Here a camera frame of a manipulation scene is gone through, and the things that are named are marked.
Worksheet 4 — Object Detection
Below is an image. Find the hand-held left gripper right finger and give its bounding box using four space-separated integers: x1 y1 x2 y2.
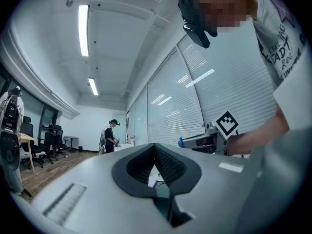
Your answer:
154 142 254 234

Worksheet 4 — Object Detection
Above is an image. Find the grey box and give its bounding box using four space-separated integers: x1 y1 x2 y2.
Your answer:
233 127 312 234

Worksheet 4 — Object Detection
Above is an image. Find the round grey table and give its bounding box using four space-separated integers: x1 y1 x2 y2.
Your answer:
63 135 80 153

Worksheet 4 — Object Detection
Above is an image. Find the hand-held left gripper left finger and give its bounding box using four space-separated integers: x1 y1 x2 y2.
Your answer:
31 142 174 234

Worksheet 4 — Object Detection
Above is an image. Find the black office chair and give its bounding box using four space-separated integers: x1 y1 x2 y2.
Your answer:
52 124 68 158
20 116 45 169
37 130 60 165

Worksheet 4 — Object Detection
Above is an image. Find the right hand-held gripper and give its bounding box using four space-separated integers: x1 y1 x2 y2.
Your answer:
179 110 240 156

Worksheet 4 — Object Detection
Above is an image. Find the wooden desk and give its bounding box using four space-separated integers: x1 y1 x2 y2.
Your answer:
17 132 36 174

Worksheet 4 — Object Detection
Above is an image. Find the grey printed t-shirt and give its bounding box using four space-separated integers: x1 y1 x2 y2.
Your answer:
240 0 312 131

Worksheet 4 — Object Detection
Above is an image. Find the short ceiling light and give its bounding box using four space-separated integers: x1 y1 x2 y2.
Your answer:
88 77 99 97

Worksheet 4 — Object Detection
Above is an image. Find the white table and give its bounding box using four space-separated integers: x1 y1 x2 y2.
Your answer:
114 143 137 153

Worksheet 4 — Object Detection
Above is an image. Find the long ceiling light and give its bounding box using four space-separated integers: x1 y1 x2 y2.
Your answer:
78 4 90 58

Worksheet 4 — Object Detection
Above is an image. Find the person's right forearm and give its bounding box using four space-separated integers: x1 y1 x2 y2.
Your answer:
226 105 291 156

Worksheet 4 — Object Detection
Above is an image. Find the black head-worn camera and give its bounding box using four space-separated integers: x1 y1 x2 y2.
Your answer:
177 0 218 49

